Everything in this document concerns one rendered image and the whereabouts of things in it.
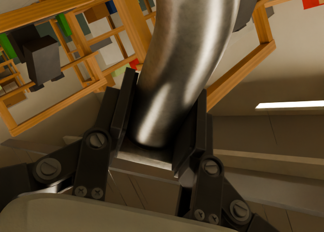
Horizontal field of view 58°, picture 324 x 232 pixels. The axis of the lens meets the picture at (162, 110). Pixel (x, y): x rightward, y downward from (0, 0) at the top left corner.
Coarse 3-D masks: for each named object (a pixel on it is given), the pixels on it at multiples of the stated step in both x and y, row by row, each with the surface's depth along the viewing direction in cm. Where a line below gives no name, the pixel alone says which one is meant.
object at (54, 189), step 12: (0, 168) 11; (12, 168) 11; (24, 168) 11; (0, 180) 11; (12, 180) 11; (24, 180) 11; (0, 192) 11; (12, 192) 11; (24, 192) 11; (36, 192) 11; (48, 192) 12; (0, 204) 10
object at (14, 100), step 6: (0, 78) 961; (12, 78) 985; (0, 84) 960; (6, 84) 972; (12, 84) 984; (0, 90) 960; (6, 90) 972; (12, 96) 983; (18, 96) 997; (24, 96) 1010; (6, 102) 971; (12, 102) 983; (18, 102) 997
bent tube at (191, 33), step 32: (160, 0) 10; (192, 0) 9; (224, 0) 9; (160, 32) 11; (192, 32) 10; (224, 32) 10; (160, 64) 12; (192, 64) 11; (160, 96) 13; (192, 96) 13; (128, 128) 16; (160, 128) 14; (128, 160) 16; (160, 160) 16
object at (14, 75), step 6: (0, 48) 897; (0, 54) 904; (6, 54) 912; (6, 60) 951; (12, 60) 919; (0, 66) 900; (0, 72) 906; (12, 72) 962; (18, 72) 931; (6, 78) 906; (18, 84) 977; (24, 90) 987
